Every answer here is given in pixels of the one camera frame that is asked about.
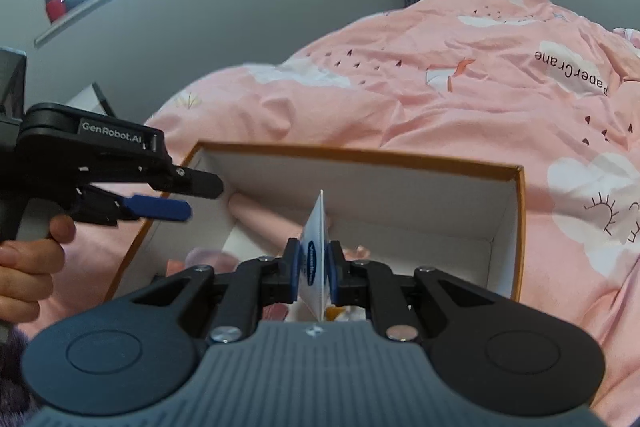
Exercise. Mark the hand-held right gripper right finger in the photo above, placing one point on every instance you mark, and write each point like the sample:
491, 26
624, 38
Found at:
332, 274

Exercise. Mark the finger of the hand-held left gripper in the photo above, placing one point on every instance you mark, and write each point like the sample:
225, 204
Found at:
200, 186
160, 207

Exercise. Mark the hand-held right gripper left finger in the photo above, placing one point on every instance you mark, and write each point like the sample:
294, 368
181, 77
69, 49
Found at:
295, 269

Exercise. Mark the white blue sachet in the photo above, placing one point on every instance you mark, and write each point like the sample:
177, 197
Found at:
316, 232

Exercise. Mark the pink cylinder tube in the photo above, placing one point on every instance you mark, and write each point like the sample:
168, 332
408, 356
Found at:
265, 222

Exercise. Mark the pink fabric pouch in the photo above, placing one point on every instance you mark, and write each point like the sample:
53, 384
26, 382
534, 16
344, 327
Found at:
210, 259

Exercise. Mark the orange cardboard box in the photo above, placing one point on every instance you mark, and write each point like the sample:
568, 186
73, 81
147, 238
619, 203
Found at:
400, 207

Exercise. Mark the person's left hand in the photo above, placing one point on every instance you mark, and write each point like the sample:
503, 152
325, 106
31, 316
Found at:
25, 277

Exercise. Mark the pink printed blanket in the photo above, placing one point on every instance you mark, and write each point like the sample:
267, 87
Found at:
450, 107

